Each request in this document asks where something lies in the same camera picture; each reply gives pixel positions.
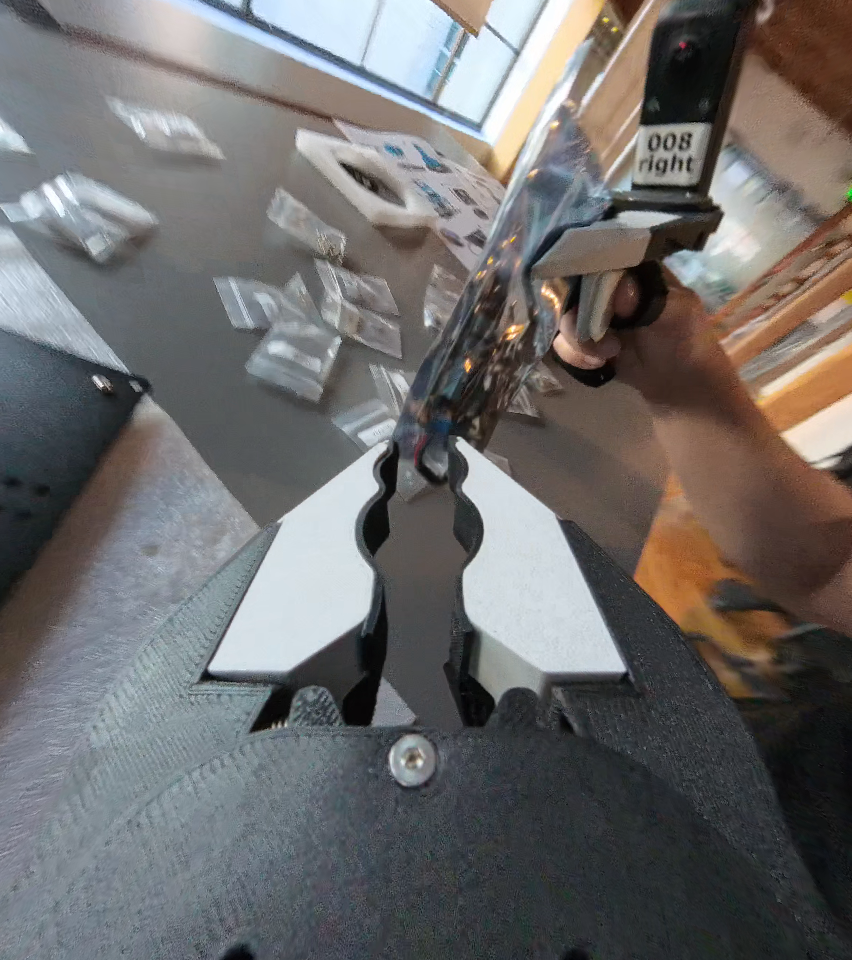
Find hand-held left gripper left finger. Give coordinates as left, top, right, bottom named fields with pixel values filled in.
left=204, top=443, right=400, bottom=732

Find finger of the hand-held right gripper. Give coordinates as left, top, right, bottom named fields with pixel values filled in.
left=531, top=215, right=670, bottom=282

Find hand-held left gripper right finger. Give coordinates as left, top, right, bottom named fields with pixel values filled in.
left=450, top=447, right=634, bottom=732

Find silver plastic parts bag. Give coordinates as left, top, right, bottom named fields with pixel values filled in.
left=389, top=102, right=614, bottom=489

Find person's right forearm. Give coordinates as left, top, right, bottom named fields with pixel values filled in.
left=651, top=353, right=852, bottom=649

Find person's right hand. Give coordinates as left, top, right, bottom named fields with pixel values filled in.
left=554, top=267, right=737, bottom=402

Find printed instruction sheet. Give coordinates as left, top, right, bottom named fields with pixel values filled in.
left=336, top=120, right=509, bottom=256

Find white foam sheet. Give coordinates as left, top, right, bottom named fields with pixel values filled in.
left=0, top=225, right=262, bottom=841

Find wooden bookshelf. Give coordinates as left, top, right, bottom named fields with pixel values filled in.
left=711, top=188, right=852, bottom=436

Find scattered small clear parts bags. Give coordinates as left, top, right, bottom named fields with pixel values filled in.
left=0, top=90, right=562, bottom=451

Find white foam tray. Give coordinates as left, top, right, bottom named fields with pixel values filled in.
left=296, top=128, right=442, bottom=229

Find large office windows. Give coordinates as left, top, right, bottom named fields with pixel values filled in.
left=201, top=0, right=547, bottom=129

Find black metal base plate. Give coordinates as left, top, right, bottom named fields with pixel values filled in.
left=0, top=308, right=149, bottom=676

